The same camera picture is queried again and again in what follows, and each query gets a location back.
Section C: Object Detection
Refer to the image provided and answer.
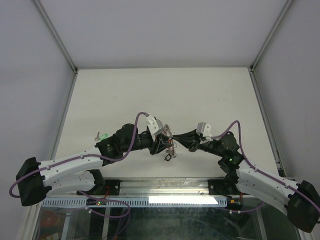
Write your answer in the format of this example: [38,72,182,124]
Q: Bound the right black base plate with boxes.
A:
[207,178,241,198]

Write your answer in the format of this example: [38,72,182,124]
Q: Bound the aluminium mounting rail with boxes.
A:
[32,176,301,200]

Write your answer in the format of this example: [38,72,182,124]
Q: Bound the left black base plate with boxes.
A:
[83,179,122,197]

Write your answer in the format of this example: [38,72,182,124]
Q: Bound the white slotted cable duct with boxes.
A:
[42,195,227,208]

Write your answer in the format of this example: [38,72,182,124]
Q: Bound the black key tag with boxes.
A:
[164,154,172,162]

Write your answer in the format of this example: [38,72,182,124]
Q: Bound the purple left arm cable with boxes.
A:
[9,111,151,218]

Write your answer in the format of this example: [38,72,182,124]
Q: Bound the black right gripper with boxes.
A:
[171,129,225,158]

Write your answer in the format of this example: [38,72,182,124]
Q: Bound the aluminium frame post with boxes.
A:
[31,0,78,73]
[250,0,295,72]

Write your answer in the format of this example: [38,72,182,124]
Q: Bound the left aluminium frame post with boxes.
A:
[31,0,78,73]

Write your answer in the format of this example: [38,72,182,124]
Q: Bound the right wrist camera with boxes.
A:
[196,122,212,141]

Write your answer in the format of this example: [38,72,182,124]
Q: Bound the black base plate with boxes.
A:
[83,179,122,197]
[207,178,241,198]

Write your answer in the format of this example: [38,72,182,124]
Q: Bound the right aluminium frame post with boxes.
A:
[250,0,295,72]

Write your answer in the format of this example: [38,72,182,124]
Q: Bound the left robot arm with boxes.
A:
[9,123,173,207]

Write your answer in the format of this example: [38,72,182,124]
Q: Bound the green tag loose key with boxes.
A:
[94,132,109,142]

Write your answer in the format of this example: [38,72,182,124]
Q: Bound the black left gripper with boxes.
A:
[122,133,172,156]

